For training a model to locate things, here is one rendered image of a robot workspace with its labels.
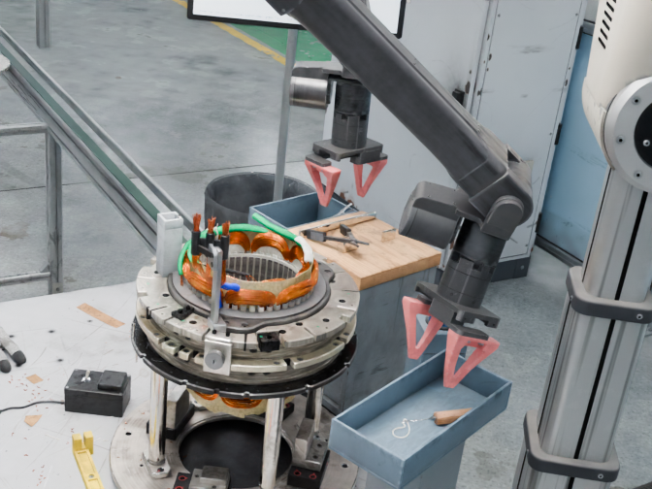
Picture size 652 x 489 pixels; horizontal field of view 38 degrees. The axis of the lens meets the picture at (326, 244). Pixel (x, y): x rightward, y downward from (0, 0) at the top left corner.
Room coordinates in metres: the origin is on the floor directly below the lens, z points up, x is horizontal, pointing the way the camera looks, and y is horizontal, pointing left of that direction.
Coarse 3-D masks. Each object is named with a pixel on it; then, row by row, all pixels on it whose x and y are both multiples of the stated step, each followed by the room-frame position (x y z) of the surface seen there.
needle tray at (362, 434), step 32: (416, 384) 1.08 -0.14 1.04; (480, 384) 1.09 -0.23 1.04; (352, 416) 0.97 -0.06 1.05; (384, 416) 1.01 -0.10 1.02; (416, 416) 1.02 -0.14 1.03; (480, 416) 1.01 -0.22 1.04; (352, 448) 0.92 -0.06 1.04; (384, 448) 0.89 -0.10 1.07; (416, 448) 0.90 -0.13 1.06; (448, 448) 0.95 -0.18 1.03; (384, 480) 0.89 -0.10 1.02; (416, 480) 0.94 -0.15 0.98; (448, 480) 1.00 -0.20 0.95
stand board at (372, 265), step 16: (320, 224) 1.51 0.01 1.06; (368, 224) 1.53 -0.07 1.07; (384, 224) 1.54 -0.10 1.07; (368, 240) 1.47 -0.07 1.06; (400, 240) 1.48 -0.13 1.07; (336, 256) 1.39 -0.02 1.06; (352, 256) 1.39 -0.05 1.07; (368, 256) 1.40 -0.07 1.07; (384, 256) 1.41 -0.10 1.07; (400, 256) 1.42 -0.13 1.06; (416, 256) 1.42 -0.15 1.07; (432, 256) 1.43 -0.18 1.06; (352, 272) 1.34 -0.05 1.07; (368, 272) 1.34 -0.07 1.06; (384, 272) 1.36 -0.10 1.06; (400, 272) 1.38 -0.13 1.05; (416, 272) 1.41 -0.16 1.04
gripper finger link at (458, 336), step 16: (432, 304) 1.01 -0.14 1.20; (448, 320) 0.97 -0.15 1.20; (448, 336) 0.96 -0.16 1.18; (464, 336) 0.95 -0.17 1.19; (480, 336) 0.96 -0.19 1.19; (448, 352) 0.96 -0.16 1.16; (480, 352) 0.98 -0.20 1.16; (448, 368) 0.96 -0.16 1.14; (464, 368) 0.97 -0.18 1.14; (448, 384) 0.96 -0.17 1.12
